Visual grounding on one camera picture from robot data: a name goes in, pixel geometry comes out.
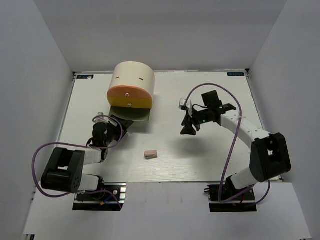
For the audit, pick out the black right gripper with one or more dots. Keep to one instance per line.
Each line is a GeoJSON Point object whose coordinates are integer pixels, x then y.
{"type": "Point", "coordinates": [188, 129]}

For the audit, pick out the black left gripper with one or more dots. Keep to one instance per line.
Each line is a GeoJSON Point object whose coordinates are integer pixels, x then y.
{"type": "Point", "coordinates": [126, 124]}

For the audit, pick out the yellow drawer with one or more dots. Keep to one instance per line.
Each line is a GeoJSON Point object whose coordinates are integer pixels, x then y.
{"type": "Point", "coordinates": [138, 103]}

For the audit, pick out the orange top drawer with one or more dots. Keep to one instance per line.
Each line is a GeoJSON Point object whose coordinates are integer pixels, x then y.
{"type": "Point", "coordinates": [134, 92]}

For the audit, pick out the pink correction tape dispenser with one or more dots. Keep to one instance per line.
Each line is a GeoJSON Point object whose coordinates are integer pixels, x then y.
{"type": "Point", "coordinates": [150, 154]}

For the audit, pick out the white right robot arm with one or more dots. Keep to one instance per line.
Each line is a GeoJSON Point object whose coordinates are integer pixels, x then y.
{"type": "Point", "coordinates": [269, 156]}

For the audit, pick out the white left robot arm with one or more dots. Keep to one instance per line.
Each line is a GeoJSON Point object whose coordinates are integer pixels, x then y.
{"type": "Point", "coordinates": [64, 170]}

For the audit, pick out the cream cylindrical drawer organizer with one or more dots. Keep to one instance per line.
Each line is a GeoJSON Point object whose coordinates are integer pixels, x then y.
{"type": "Point", "coordinates": [134, 75]}

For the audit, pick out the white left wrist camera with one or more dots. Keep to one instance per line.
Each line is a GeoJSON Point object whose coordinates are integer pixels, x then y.
{"type": "Point", "coordinates": [100, 118]}

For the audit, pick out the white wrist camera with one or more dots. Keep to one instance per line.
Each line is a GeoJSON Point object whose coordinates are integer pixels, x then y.
{"type": "Point", "coordinates": [100, 118]}
{"type": "Point", "coordinates": [185, 105]}

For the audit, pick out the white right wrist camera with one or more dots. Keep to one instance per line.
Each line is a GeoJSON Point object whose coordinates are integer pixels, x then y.
{"type": "Point", "coordinates": [185, 105]}

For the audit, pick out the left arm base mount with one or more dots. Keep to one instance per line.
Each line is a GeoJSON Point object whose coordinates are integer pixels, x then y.
{"type": "Point", "coordinates": [111, 198]}

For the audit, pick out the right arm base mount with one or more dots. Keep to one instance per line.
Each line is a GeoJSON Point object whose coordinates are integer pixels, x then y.
{"type": "Point", "coordinates": [243, 203]}

